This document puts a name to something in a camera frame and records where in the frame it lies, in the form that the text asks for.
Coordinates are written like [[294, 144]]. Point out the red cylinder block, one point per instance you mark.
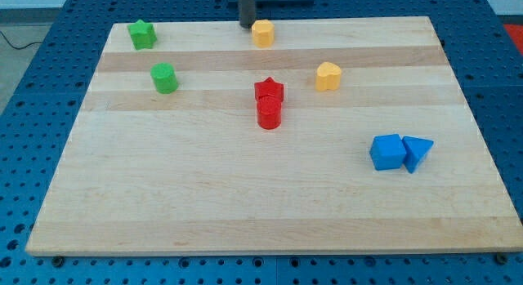
[[269, 112]]

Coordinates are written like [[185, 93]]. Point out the blue triangle block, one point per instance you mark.
[[416, 149]]

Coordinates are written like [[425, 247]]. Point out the blue cube block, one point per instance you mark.
[[387, 152]]

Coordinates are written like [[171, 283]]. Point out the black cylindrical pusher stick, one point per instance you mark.
[[247, 13]]

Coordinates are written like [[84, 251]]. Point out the green cylinder block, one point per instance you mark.
[[164, 78]]

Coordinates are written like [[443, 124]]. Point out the yellow hexagon block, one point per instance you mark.
[[263, 33]]

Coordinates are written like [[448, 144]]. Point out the green star block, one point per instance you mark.
[[142, 34]]

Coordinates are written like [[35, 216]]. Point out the red star block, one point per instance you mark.
[[269, 87]]

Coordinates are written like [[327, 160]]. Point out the light wooden board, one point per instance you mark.
[[191, 173]]

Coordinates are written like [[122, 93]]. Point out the yellow heart block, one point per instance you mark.
[[328, 77]]

